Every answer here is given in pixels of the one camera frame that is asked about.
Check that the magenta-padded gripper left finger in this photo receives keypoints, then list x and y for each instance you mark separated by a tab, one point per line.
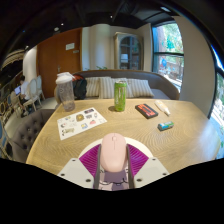
78	170

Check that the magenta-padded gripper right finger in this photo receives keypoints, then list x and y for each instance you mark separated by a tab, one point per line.
146	170

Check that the pink computer mouse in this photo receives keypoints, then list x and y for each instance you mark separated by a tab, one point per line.
113	151

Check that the white sticker sheet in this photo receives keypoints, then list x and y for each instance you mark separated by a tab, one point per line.
81	122

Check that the small teal eraser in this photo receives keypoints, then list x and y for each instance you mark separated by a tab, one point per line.
165	125

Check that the black and red box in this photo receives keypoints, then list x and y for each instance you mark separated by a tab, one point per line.
146	111

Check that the grey tufted armchair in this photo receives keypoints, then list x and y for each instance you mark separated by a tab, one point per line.
28	133

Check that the white tube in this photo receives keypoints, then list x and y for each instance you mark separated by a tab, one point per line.
162	107

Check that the clear shaker bottle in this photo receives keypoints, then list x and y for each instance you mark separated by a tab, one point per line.
66	95

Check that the green drink can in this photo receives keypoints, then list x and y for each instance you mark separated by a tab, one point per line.
120	96

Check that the grey curved sofa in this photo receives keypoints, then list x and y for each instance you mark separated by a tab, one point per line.
160	83

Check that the white chairs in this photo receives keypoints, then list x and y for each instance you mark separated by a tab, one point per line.
35	90

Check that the black-framed window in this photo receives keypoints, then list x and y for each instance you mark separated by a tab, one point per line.
168	53
218	113

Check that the person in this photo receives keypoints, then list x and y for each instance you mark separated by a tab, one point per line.
25	88

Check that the open laptop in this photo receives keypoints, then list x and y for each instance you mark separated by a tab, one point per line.
17	90

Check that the brown wooden door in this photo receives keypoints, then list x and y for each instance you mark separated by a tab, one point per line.
56	56

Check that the arched glass-door cabinet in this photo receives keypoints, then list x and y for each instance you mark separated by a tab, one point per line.
129	51

